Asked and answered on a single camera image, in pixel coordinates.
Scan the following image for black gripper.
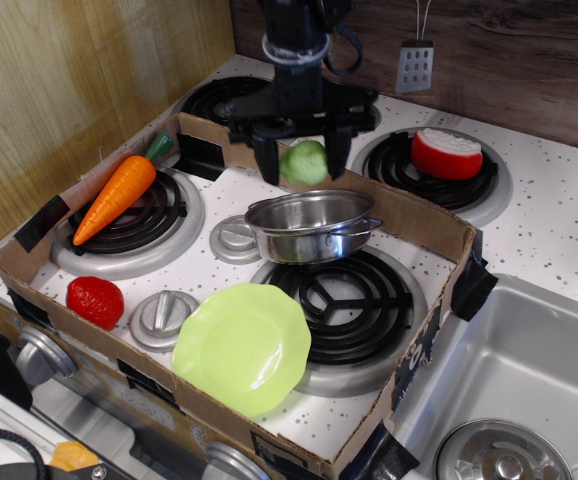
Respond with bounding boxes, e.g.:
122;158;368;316
226;68;378;185

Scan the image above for light green toy broccoli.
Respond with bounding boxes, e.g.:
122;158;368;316
280;140;328;186

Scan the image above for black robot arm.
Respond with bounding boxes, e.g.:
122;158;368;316
225;1;378;185

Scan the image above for small steel pan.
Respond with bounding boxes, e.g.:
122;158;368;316
245;190;383;265

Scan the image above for back silver stove knob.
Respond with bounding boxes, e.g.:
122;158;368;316
370;104;382;130

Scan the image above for silver stove knob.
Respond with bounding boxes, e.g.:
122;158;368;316
129;290;199;352
370;104;382;130
209;215;261;265

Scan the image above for back right black burner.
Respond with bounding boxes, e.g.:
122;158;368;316
349;128;513;228

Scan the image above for black burner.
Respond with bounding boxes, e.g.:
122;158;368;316
252;247;428;398
349;128;513;228
171;76;270;126
51;167;205;280

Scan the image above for back left black burner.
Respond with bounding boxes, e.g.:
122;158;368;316
171;76;270;126

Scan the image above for middle silver stove knob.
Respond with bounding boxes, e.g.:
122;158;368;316
209;215;261;265

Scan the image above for brown cardboard fence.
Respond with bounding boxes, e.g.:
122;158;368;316
0;112;499;479

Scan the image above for hanging steel spatula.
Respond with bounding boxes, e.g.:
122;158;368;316
395;1;434;94

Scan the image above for red white toy cheese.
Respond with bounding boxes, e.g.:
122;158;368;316
411;128;483;181

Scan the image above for front left black burner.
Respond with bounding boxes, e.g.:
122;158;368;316
51;167;205;280

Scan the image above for orange toy carrot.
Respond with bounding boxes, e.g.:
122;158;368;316
72;133;173;246

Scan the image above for front right black burner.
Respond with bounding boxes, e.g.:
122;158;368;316
252;247;428;398

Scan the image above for light green plastic plate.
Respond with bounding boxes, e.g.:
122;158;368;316
172;283;311;418

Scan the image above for front silver stove knob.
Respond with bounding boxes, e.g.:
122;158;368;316
129;290;199;352

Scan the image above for red toy strawberry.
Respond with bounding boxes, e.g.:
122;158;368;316
66;276;125;331

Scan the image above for steel sink basin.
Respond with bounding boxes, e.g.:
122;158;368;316
394;276;578;479

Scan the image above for right front panel knob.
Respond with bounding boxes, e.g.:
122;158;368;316
201;441;269;480

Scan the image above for panel knob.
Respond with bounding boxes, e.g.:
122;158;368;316
201;441;269;480
16;327;78;387

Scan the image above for left front panel knob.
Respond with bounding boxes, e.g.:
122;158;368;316
16;327;78;387

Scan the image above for steel pot lid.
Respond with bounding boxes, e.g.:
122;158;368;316
433;419;573;480

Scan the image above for yellow toy food piece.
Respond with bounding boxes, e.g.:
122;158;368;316
49;441;100;472

